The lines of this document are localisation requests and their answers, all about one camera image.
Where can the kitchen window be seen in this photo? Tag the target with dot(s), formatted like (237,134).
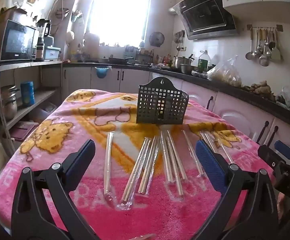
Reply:
(120,12)

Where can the black microwave oven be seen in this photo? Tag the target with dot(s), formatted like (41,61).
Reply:
(17,41)

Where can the black perforated utensil holder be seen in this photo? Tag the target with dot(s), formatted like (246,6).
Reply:
(170,107)

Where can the steel cooking pot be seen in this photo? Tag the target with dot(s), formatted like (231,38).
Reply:
(182,62)

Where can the black frying pan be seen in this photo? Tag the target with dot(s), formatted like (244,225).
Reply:
(120,60)

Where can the group of chopsticks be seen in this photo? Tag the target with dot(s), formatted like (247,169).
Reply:
(107,167)

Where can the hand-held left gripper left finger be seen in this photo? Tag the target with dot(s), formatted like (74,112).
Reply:
(82,156)

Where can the blue canister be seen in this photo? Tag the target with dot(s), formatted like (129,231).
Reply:
(27,93)

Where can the black kitchen countertop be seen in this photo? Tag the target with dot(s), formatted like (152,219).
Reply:
(234,92)

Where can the steel bowl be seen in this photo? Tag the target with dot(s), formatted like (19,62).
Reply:
(187,68)

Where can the steel ladle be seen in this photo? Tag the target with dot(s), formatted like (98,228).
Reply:
(250,55)
(263,61)

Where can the small round fan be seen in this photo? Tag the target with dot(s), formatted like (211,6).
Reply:
(156,39)

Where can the ginger root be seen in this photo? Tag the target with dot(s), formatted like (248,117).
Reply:
(261,88)

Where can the clear plastic food bag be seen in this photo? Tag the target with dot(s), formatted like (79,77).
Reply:
(224,73)

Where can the steel pot stack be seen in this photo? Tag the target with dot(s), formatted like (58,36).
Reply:
(10,105)

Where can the black range hood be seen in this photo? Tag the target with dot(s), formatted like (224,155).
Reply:
(204,15)

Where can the black blender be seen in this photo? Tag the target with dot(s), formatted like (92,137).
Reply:
(45,30)

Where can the cardboard box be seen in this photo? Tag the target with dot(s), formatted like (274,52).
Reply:
(5,17)

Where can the grey plastic storage box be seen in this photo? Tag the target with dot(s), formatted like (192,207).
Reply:
(52,53)

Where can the white plastic jug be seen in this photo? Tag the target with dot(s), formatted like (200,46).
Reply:
(92,40)

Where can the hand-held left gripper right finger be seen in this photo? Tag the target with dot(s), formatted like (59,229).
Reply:
(208,160)

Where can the white shelf rack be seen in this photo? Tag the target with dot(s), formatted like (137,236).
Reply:
(30,63)

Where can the wall utensil rail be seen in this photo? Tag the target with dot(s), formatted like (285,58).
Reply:
(262,27)

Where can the plastic bag of greens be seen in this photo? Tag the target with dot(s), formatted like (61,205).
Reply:
(288,97)

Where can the green label oil bottle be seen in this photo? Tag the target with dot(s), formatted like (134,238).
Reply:
(204,62)

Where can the blue hanging bin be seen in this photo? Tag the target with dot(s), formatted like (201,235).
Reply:
(102,72)

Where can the pale green spatula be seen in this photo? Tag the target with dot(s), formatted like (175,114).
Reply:
(276,52)

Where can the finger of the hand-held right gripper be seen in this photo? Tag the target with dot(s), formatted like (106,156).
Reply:
(266,155)
(284,150)

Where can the pink mat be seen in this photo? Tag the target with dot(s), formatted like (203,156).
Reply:
(23,130)

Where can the pink cartoon printed blanket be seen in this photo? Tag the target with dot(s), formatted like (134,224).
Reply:
(160,212)

